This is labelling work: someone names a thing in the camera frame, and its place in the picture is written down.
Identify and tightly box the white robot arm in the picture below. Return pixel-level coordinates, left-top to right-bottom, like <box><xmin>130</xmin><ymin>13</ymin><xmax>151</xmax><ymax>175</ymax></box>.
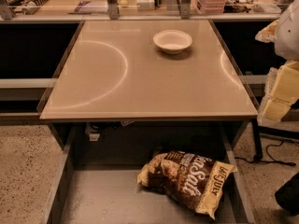
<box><xmin>255</xmin><ymin>0</ymin><xmax>299</xmax><ymax>120</ymax></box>

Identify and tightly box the purple white booklet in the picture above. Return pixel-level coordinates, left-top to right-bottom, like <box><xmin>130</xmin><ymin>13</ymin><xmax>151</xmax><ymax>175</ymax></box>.
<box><xmin>74</xmin><ymin>1</ymin><xmax>108</xmax><ymax>13</ymax></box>

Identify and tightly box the grey metal post right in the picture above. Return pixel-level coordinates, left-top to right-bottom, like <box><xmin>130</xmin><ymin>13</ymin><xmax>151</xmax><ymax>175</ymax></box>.
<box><xmin>180</xmin><ymin>0</ymin><xmax>191</xmax><ymax>19</ymax></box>

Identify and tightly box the white power adapter under counter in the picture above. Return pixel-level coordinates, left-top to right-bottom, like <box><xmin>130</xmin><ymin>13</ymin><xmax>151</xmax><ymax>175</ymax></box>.
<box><xmin>85</xmin><ymin>123</ymin><xmax>100</xmax><ymax>142</ymax></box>

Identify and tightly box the open grey metal drawer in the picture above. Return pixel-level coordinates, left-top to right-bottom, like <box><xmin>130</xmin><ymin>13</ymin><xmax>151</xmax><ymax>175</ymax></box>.
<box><xmin>42</xmin><ymin>122</ymin><xmax>255</xmax><ymax>224</ymax></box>

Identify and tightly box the white paper bowl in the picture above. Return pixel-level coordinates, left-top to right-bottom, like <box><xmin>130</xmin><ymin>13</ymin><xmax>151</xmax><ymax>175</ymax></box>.
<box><xmin>153</xmin><ymin>30</ymin><xmax>192</xmax><ymax>54</ymax></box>

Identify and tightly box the grey metal post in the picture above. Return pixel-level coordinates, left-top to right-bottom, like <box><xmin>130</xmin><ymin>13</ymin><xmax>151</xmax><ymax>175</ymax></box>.
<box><xmin>107</xmin><ymin>0</ymin><xmax>119</xmax><ymax>20</ymax></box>
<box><xmin>180</xmin><ymin>0</ymin><xmax>191</xmax><ymax>19</ymax></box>

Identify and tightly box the black floor cable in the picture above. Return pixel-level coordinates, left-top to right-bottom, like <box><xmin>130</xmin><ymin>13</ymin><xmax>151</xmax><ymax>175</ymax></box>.
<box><xmin>234</xmin><ymin>139</ymin><xmax>297</xmax><ymax>167</ymax></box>

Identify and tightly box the grey metal post left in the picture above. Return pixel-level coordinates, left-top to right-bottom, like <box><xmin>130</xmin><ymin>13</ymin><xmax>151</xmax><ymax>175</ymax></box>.
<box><xmin>107</xmin><ymin>0</ymin><xmax>119</xmax><ymax>20</ymax></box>

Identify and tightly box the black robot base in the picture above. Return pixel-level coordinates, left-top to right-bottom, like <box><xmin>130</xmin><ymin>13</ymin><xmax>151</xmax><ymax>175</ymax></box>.
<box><xmin>275</xmin><ymin>173</ymin><xmax>299</xmax><ymax>215</ymax></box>

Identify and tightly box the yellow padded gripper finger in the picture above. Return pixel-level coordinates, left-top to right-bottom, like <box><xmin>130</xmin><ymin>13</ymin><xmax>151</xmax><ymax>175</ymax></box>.
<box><xmin>262</xmin><ymin>60</ymin><xmax>299</xmax><ymax>120</ymax></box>
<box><xmin>255</xmin><ymin>20</ymin><xmax>278</xmax><ymax>43</ymax></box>

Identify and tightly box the brown sea salt chip bag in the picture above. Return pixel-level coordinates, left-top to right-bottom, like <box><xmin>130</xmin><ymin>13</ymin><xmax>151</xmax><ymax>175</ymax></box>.
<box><xmin>136</xmin><ymin>150</ymin><xmax>237</xmax><ymax>218</ymax></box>

